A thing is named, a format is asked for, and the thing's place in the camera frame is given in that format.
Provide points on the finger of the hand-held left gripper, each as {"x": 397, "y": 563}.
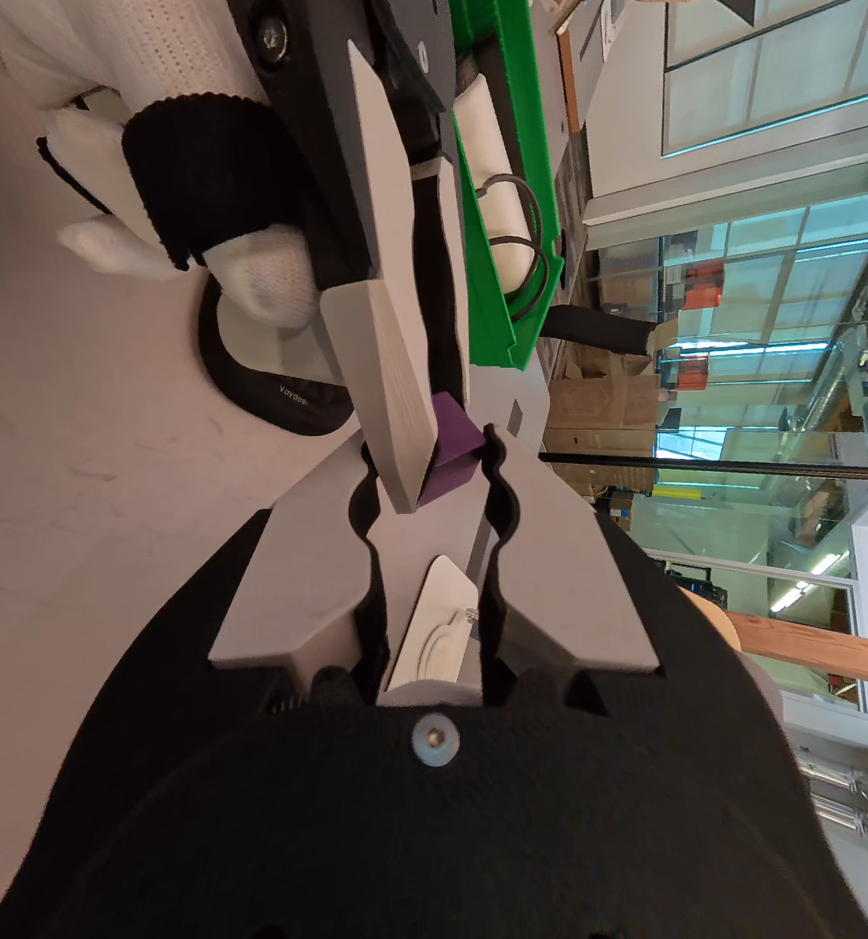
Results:
{"x": 382, "y": 352}
{"x": 454, "y": 257}

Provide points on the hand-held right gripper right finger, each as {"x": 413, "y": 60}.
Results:
{"x": 573, "y": 587}

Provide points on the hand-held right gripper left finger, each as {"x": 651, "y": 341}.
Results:
{"x": 294, "y": 587}

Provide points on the purple cube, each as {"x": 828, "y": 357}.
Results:
{"x": 456, "y": 440}

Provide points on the person's left hand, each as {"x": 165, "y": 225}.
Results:
{"x": 265, "y": 279}

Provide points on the white roll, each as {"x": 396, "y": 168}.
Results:
{"x": 481, "y": 125}
{"x": 503, "y": 209}
{"x": 514, "y": 268}

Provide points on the black cushion pad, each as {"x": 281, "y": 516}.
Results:
{"x": 287, "y": 411}

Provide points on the green plastic bin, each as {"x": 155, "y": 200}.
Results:
{"x": 522, "y": 147}

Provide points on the dark board on white stand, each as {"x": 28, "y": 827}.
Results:
{"x": 441, "y": 587}

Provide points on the black office chair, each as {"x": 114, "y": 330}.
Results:
{"x": 595, "y": 330}

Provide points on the black floor lamp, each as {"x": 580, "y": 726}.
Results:
{"x": 698, "y": 466}

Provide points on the large cardboard box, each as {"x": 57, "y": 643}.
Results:
{"x": 602, "y": 403}

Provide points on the orange box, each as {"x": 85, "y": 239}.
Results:
{"x": 693, "y": 373}
{"x": 701, "y": 286}

